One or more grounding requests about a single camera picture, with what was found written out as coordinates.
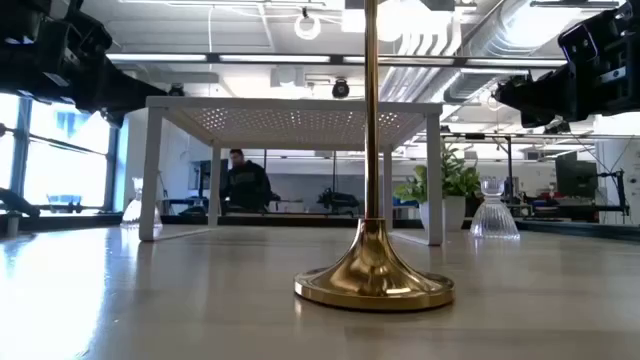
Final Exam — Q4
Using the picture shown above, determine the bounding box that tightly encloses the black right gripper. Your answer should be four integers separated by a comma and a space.
494, 2, 640, 129

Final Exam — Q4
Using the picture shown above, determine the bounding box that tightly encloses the large window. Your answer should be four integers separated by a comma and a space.
0, 93, 124, 214

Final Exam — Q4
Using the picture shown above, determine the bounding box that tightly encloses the clear glass candle holder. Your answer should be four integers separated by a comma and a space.
468, 175, 521, 240
119, 176, 164, 231

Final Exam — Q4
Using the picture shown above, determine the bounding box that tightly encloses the black monitor stand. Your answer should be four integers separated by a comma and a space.
594, 168, 632, 217

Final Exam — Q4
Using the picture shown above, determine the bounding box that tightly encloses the person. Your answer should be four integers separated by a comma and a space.
218, 148, 274, 215

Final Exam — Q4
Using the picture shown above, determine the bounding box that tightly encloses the white cable loop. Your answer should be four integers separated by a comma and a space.
293, 10, 323, 42

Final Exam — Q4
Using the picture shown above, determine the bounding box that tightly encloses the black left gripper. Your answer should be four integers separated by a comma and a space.
0, 12, 168, 127

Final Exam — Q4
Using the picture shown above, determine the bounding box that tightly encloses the black aluminium table frame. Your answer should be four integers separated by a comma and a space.
0, 187, 640, 242

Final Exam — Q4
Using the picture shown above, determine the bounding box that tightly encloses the long ceiling light strip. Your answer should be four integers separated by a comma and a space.
106, 52, 569, 70

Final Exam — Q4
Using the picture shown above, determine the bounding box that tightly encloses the tall gold candlestick holder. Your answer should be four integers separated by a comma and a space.
293, 0, 456, 312

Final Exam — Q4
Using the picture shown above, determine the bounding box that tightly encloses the silver ventilation duct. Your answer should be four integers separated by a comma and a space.
442, 0, 566, 104

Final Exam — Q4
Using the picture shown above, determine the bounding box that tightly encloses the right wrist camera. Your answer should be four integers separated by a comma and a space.
557, 22, 601, 66

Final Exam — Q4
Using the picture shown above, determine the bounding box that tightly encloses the black computer monitor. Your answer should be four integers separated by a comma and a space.
554, 151, 599, 201

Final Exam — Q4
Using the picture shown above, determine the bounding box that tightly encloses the green potted plant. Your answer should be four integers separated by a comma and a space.
393, 142, 494, 233

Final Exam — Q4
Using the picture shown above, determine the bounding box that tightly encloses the white perforated metal shelf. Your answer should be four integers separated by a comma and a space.
138, 95, 445, 247

